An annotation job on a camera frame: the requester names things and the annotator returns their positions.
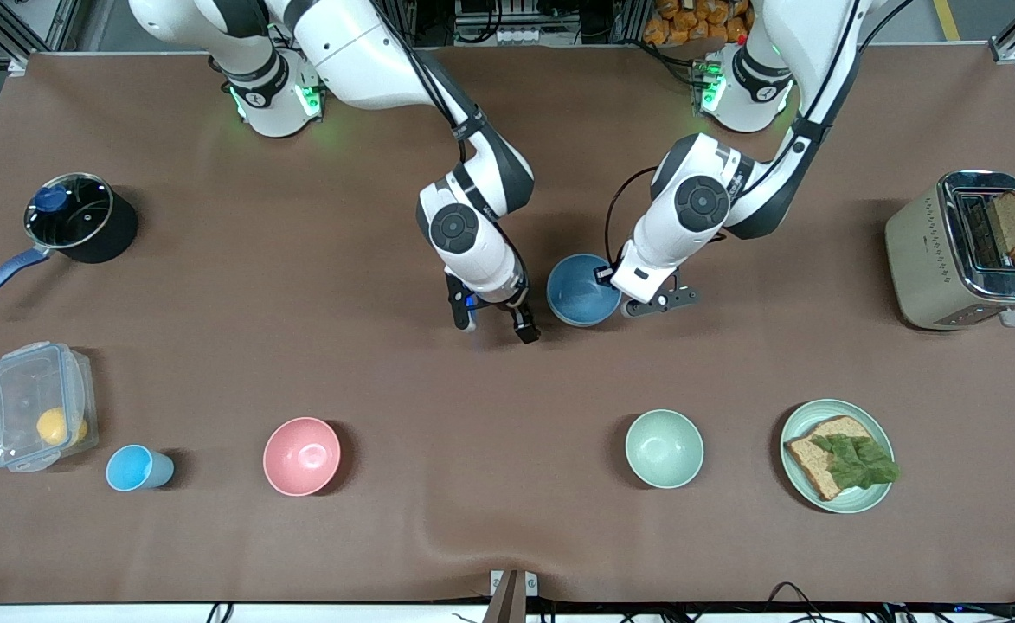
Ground blue bowl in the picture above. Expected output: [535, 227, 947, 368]
[546, 253, 623, 326]

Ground pink bowl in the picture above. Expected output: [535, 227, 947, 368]
[263, 417, 342, 498]

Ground brown table cloth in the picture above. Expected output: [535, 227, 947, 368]
[0, 48, 1015, 604]

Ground white power strip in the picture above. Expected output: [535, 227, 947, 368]
[497, 26, 579, 46]

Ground orange snack bags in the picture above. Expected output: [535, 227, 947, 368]
[643, 0, 750, 46]

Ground brown bread slice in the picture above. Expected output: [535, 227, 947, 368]
[784, 415, 880, 503]

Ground green lettuce leaf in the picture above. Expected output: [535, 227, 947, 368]
[810, 433, 902, 491]

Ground beige and chrome toaster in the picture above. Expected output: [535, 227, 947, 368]
[885, 170, 1015, 331]

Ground light green plate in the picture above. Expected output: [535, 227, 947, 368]
[780, 399, 896, 515]

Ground blue plastic cup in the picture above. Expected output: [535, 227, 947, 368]
[106, 444, 175, 492]

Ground glass lid with blue knob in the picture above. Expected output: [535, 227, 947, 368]
[24, 173, 116, 250]

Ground yellow fruit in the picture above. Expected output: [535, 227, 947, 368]
[36, 407, 90, 447]

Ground clear plastic food container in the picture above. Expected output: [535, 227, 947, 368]
[0, 342, 99, 473]

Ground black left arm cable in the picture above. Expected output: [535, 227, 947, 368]
[604, 0, 916, 262]

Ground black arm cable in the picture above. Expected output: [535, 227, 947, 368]
[604, 0, 916, 262]
[367, 0, 484, 165]

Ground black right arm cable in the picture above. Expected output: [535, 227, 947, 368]
[367, 0, 484, 165]

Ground silver mounting bracket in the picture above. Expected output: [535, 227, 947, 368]
[490, 569, 539, 598]

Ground brown camera mount pole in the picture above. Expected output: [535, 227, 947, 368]
[483, 571, 521, 623]

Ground black saucepan with blue handle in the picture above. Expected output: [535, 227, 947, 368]
[0, 173, 139, 314]

